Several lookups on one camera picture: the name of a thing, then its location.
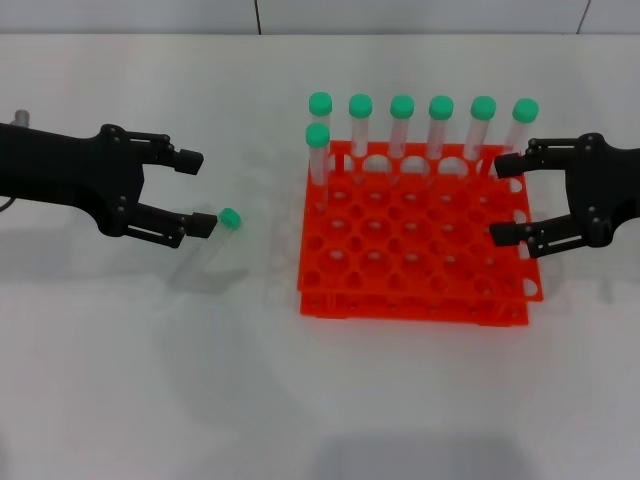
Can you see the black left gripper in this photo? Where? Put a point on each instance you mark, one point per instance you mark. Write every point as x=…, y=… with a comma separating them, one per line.
x=60, y=165

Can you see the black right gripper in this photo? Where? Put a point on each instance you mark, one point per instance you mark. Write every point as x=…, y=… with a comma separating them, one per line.
x=605, y=190

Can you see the clear test tube green cap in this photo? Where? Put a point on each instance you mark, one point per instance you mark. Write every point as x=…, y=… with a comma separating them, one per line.
x=402, y=106
x=320, y=103
x=441, y=107
x=483, y=108
x=318, y=135
x=525, y=110
x=229, y=218
x=360, y=105

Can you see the orange test tube rack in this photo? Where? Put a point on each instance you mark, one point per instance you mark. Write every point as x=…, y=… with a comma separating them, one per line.
x=400, y=240

